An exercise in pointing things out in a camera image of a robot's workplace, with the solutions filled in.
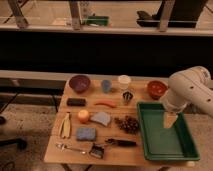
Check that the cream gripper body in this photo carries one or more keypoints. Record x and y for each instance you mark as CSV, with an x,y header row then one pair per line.
x,y
169,119

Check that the blue sponge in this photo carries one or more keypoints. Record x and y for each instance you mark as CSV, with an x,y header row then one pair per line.
x,y
86,134

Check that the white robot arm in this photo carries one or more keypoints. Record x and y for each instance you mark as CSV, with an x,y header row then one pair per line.
x,y
187,86

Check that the red bowl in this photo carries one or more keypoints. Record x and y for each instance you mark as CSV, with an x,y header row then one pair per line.
x,y
156,89

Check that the purple bowl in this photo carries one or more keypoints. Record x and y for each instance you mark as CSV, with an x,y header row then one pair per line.
x,y
79,83

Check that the green plastic tray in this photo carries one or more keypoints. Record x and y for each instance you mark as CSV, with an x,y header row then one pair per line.
x,y
164,144

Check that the dark grape bunch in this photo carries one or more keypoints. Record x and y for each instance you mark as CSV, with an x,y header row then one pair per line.
x,y
128,124

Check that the white cup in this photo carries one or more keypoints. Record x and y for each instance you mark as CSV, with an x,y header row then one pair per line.
x,y
124,81

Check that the grey blue cloth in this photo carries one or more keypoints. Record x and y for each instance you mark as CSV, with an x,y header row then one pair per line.
x,y
102,118

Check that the orange carrot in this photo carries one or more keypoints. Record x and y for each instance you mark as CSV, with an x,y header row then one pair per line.
x,y
106,103

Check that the blue cup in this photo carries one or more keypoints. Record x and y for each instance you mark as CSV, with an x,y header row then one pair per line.
x,y
106,86

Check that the orange apple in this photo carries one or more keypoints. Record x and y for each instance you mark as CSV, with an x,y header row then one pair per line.
x,y
83,116

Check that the black rectangular block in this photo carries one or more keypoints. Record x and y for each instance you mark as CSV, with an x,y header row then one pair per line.
x,y
76,102

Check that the yellow banana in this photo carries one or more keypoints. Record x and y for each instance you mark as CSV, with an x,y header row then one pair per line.
x,y
65,127

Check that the green box on shelf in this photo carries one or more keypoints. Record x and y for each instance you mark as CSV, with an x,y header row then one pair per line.
x,y
97,20

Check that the black office chair base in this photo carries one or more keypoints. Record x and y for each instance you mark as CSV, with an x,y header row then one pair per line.
x,y
21,144

